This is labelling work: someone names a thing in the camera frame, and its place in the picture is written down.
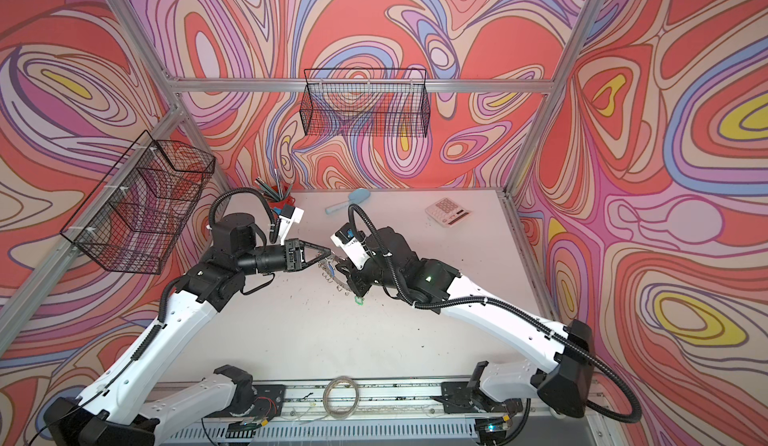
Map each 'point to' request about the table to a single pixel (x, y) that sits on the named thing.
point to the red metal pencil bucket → (288, 200)
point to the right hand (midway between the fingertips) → (346, 272)
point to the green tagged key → (359, 300)
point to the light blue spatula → (355, 197)
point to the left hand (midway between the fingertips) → (331, 254)
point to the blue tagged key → (331, 271)
